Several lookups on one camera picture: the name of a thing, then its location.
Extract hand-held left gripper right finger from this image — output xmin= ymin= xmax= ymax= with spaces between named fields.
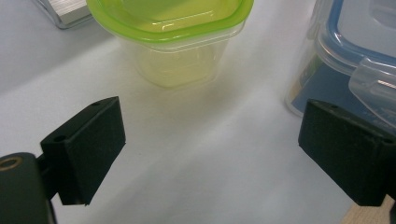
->
xmin=297 ymin=98 xmax=396 ymax=207

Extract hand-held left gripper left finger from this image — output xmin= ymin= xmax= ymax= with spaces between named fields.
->
xmin=40 ymin=96 xmax=127 ymax=206

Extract clear container with blue-sealed lid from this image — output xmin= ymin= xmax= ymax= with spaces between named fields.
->
xmin=284 ymin=0 xmax=396 ymax=132

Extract white wire rack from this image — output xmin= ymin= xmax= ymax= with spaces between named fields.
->
xmin=31 ymin=0 xmax=94 ymax=30

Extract clear container with green lid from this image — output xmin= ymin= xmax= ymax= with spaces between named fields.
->
xmin=86 ymin=0 xmax=255 ymax=90

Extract pale grey table mat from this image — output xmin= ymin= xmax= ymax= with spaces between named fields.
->
xmin=0 ymin=0 xmax=396 ymax=224

